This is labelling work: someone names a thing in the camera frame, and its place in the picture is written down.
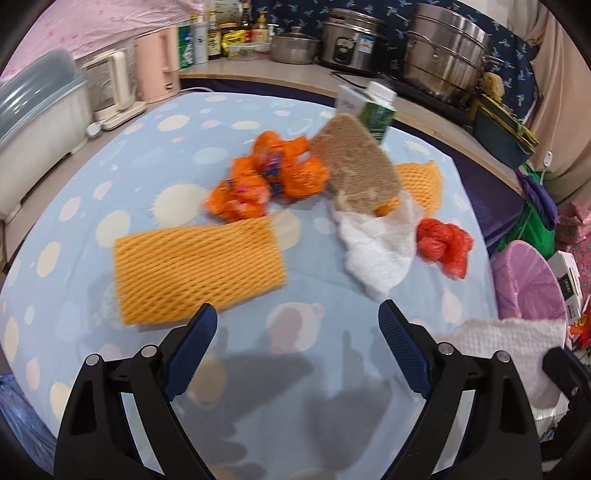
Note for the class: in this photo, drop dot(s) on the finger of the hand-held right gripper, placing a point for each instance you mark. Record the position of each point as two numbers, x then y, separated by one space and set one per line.
568 378

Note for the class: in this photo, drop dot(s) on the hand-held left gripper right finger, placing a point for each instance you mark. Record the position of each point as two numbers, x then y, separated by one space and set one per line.
404 350

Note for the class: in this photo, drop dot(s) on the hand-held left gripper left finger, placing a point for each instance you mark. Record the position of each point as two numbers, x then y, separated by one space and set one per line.
191 350

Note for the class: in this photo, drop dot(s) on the white paper towel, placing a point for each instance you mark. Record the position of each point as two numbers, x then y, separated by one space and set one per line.
512 341

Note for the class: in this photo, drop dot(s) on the pink trash bin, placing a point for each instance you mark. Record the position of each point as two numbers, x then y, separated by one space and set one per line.
526 281

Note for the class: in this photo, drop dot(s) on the orange plastic bag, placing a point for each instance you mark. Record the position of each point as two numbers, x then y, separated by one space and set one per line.
281 170

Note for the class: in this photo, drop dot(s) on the green white milk carton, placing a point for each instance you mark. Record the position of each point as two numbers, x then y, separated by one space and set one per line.
376 110

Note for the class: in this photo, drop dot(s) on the large orange foam net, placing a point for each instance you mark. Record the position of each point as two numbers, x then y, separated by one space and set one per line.
198 270

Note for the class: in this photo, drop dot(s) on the white cardboard box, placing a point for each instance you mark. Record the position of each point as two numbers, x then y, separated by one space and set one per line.
568 281

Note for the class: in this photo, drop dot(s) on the crumpled white tissue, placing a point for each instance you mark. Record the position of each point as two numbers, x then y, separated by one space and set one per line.
378 249

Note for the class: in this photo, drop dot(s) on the red plastic bag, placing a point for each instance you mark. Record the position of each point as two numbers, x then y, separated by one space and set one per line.
441 244

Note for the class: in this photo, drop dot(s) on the small orange foam net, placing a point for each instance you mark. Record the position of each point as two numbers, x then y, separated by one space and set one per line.
422 184

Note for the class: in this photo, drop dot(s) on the purple green bag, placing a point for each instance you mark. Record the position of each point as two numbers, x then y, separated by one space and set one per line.
538 212

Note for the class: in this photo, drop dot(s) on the brown sponge pad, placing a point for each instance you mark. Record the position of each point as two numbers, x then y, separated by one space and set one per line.
358 166

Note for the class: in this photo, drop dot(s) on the blue dotted tablecloth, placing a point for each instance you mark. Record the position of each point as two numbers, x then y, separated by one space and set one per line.
138 161

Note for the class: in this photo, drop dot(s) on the dark green basin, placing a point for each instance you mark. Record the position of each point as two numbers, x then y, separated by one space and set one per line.
501 134

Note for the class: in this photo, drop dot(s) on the white plug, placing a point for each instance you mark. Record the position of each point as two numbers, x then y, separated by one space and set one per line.
94 129

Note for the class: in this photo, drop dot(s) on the white power strip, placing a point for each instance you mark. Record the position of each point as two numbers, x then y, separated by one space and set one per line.
123 115

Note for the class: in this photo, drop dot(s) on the black induction cooker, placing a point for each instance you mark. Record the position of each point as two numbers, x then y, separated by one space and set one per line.
415 94

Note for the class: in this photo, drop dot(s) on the white dish rack box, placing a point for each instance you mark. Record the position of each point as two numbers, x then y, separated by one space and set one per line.
37 134

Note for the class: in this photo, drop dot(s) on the yellow scrubber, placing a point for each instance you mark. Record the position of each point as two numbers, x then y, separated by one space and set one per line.
493 85

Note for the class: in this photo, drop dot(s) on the white glass kettle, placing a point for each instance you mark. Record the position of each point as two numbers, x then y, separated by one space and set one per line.
108 81

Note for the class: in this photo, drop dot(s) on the pink electric kettle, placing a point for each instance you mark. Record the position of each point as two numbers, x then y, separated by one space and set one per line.
154 64

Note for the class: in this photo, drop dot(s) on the large steel steamer pot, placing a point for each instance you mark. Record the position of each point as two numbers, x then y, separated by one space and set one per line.
443 55

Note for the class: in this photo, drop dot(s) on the green label can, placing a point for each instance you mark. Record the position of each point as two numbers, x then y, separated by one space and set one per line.
186 46

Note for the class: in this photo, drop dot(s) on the clear glass container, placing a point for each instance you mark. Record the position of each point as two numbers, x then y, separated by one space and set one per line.
251 50

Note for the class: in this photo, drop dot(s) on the white bottle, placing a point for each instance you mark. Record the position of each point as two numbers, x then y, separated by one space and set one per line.
201 44

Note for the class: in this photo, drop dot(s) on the steel rice cooker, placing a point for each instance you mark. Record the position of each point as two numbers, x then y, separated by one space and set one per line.
351 44

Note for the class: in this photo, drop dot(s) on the yellow packet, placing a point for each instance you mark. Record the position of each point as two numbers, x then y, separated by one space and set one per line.
232 41

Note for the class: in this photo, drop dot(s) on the dark sauce bottle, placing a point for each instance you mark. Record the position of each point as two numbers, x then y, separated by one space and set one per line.
214 39

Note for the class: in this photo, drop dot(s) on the small steel pot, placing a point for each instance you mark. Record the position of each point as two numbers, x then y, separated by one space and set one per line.
293 48

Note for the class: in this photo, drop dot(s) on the yellow oil bottle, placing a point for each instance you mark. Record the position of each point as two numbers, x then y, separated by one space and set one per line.
261 30

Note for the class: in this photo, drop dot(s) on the dark slim bottle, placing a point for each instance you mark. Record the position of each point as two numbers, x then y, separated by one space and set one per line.
246 25

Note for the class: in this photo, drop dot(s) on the pink cloth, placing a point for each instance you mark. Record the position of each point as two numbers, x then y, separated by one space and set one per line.
69 32

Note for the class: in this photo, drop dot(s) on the blue patterned cloth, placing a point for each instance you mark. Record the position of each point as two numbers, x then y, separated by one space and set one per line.
397 9

